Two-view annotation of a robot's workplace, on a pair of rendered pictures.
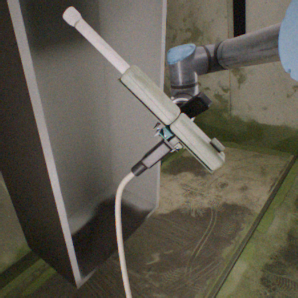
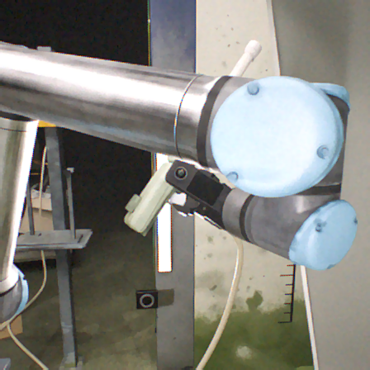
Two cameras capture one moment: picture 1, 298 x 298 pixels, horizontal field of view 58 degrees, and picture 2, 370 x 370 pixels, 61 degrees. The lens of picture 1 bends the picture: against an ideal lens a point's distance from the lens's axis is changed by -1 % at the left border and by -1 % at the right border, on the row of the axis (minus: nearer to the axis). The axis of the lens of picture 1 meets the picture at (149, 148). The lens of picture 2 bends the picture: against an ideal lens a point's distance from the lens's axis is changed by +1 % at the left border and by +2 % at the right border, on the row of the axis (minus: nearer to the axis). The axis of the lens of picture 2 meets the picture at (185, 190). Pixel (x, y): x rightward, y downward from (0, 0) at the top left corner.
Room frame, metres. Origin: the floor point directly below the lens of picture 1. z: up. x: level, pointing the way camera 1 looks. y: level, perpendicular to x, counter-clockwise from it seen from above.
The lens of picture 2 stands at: (1.03, -0.55, 1.28)
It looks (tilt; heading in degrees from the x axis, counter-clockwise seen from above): 11 degrees down; 130
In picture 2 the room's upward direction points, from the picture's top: straight up
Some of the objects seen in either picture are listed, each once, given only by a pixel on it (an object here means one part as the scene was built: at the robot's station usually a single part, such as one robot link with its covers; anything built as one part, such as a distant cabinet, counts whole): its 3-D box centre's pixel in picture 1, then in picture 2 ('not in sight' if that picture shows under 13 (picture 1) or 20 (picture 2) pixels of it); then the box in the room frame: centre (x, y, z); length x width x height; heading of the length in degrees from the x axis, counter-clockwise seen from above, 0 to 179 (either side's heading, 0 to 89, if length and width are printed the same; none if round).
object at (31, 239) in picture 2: not in sight; (49, 204); (-0.30, 0.08, 0.95); 0.26 x 0.15 x 0.32; 47
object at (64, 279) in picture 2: not in sight; (60, 222); (-0.43, 0.19, 0.82); 0.06 x 0.06 x 1.64; 47
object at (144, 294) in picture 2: not in sight; (147, 299); (0.05, 0.33, 0.51); 0.10 x 0.02 x 0.09; 47
